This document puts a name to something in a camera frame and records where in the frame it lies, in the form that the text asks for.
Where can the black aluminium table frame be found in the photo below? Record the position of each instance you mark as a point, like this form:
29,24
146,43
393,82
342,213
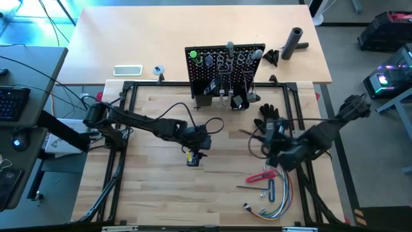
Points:
289,84

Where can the black plastic clips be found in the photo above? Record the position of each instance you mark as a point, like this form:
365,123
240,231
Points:
273,56

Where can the black grey work glove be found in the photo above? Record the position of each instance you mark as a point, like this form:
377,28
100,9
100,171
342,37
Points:
268,112

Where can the black spirit level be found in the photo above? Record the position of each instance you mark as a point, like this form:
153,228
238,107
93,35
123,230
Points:
212,86

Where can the light wood desk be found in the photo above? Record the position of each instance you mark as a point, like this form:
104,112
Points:
225,22

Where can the grey side desk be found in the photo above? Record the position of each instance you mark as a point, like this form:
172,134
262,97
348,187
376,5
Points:
42,64

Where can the short black rod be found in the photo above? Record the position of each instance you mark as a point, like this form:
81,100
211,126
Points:
304,45

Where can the black red equipment case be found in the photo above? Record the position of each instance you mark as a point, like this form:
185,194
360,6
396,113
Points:
383,32

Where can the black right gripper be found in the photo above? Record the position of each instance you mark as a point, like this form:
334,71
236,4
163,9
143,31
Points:
275,137

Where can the tall black pegboard bin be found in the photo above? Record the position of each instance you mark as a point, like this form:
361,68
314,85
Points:
202,98

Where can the black slanted beam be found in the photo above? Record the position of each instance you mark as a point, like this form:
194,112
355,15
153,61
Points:
61,129

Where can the grey cylinder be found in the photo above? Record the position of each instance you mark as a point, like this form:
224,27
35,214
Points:
291,45

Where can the small silver socket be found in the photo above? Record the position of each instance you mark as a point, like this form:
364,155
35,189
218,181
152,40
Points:
263,211
263,193

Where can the black metal pegboard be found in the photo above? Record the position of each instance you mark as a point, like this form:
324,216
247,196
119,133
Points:
238,72

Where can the grey metal desk frame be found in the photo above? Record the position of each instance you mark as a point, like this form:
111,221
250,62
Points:
402,109

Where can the small black pegboard bin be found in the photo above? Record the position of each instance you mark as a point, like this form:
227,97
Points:
239,106

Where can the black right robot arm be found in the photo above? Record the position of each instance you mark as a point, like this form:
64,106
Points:
325,132

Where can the green black screwdriver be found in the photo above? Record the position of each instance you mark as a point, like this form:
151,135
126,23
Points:
193,54

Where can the black handheld device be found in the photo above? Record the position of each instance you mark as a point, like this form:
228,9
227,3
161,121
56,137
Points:
9,187

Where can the hex key set grey holder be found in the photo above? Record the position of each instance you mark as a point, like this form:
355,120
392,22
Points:
238,101

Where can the red clamp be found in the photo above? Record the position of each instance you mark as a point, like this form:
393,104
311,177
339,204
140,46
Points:
99,96
318,96

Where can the black RGB computer tower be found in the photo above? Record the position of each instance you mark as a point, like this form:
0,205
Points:
392,80

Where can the black tape measure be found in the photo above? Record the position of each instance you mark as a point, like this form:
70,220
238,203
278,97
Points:
254,97

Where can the silver metal bracket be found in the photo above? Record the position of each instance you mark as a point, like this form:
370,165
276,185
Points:
299,229
120,228

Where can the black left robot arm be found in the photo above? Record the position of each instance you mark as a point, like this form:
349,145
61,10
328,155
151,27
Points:
138,120

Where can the grey round disc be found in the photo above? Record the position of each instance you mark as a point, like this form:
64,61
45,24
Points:
158,70

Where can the white cardboard box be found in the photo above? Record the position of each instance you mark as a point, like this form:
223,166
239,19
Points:
56,146

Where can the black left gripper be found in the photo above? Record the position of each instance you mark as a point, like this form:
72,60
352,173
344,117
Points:
198,138

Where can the white stand base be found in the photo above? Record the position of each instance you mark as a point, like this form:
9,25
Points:
317,17

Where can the black computer mouse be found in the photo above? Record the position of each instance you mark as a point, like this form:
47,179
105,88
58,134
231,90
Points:
21,140

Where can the black keyboard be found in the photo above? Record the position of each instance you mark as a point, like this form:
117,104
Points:
14,103

